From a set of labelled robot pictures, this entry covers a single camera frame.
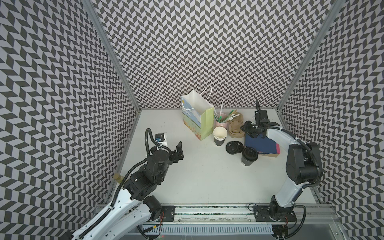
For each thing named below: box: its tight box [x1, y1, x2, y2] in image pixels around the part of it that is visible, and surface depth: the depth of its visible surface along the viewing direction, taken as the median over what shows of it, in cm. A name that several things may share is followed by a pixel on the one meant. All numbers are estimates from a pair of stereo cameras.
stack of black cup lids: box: [225, 141, 244, 155], surface depth 98 cm
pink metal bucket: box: [214, 113, 229, 129], surface depth 101 cm
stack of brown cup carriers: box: [228, 112, 245, 139], surface depth 101 cm
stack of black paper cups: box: [213, 126, 228, 146], surface depth 96 cm
